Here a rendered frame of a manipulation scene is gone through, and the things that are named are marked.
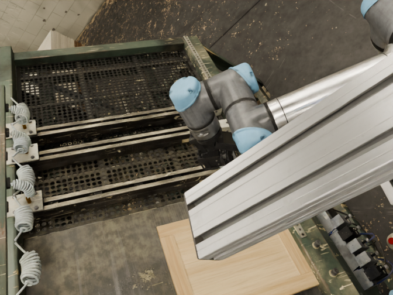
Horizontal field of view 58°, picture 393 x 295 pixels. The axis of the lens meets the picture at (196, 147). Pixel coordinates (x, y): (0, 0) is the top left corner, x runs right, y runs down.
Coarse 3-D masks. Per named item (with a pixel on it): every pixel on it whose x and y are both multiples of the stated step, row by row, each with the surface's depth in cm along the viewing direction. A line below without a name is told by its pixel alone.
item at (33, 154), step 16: (176, 128) 189; (224, 128) 194; (32, 144) 166; (80, 144) 175; (96, 144) 176; (112, 144) 180; (128, 144) 178; (144, 144) 182; (160, 144) 186; (176, 144) 190; (16, 160) 160; (32, 160) 161; (48, 160) 168; (64, 160) 171; (80, 160) 175
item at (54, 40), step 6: (48, 36) 595; (54, 36) 591; (60, 36) 601; (66, 36) 611; (48, 42) 588; (54, 42) 583; (60, 42) 593; (66, 42) 604; (72, 42) 613; (78, 42) 627; (42, 48) 603; (48, 48) 581; (54, 48) 576; (60, 48) 586; (54, 72) 548; (60, 84) 542; (36, 90) 572; (78, 90) 563; (60, 96) 529; (78, 108) 543
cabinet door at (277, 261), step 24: (168, 240) 151; (192, 240) 153; (264, 240) 157; (288, 240) 158; (168, 264) 144; (192, 264) 146; (216, 264) 147; (240, 264) 148; (264, 264) 149; (288, 264) 150; (192, 288) 139; (216, 288) 140; (240, 288) 141; (264, 288) 142; (288, 288) 143
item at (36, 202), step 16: (160, 176) 167; (176, 176) 169; (192, 176) 169; (208, 176) 173; (32, 192) 141; (80, 192) 157; (96, 192) 158; (112, 192) 158; (128, 192) 160; (144, 192) 164; (160, 192) 168; (16, 208) 144; (32, 208) 145; (48, 208) 149; (64, 208) 153; (80, 208) 157
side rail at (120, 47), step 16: (64, 48) 231; (80, 48) 233; (96, 48) 235; (112, 48) 237; (128, 48) 239; (144, 48) 243; (160, 48) 247; (176, 48) 251; (16, 64) 220; (32, 64) 224
